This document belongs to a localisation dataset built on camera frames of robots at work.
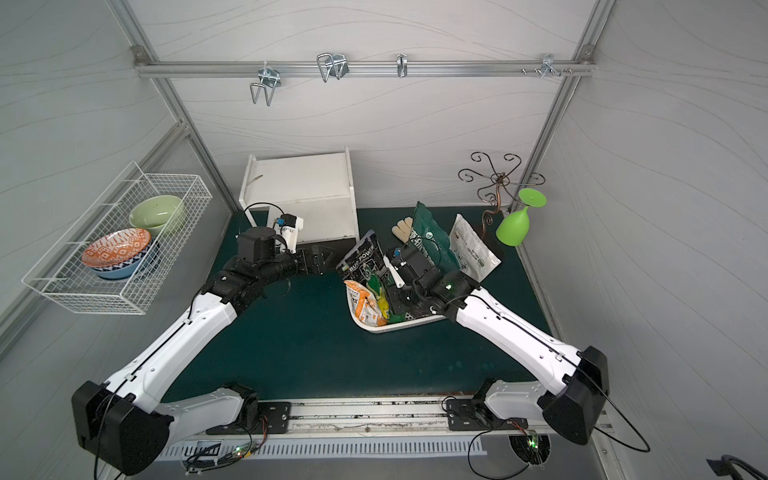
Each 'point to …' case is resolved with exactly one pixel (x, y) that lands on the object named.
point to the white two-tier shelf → (317, 187)
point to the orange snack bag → (365, 304)
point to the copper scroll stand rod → (499, 181)
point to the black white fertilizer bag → (366, 261)
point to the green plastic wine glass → (513, 231)
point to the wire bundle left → (194, 466)
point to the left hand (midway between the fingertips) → (324, 252)
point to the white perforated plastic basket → (397, 325)
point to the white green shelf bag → (380, 289)
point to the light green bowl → (154, 212)
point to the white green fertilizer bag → (476, 257)
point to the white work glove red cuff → (403, 229)
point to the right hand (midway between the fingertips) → (391, 293)
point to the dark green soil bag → (431, 240)
